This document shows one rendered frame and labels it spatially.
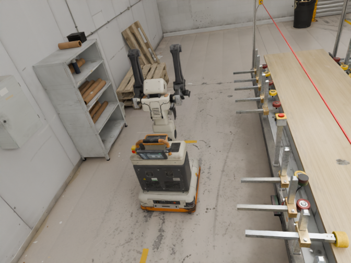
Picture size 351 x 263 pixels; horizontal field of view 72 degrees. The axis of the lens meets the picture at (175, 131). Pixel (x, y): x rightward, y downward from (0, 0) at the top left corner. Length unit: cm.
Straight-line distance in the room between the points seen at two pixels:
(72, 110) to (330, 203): 293
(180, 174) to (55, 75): 190
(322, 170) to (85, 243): 239
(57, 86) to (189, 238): 234
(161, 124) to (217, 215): 115
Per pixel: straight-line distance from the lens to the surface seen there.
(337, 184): 198
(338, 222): 179
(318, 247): 200
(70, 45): 362
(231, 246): 262
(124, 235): 288
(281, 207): 182
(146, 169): 248
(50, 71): 327
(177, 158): 227
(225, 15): 897
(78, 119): 348
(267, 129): 269
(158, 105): 236
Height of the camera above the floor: 232
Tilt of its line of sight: 36 degrees down
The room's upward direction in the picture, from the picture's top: 12 degrees counter-clockwise
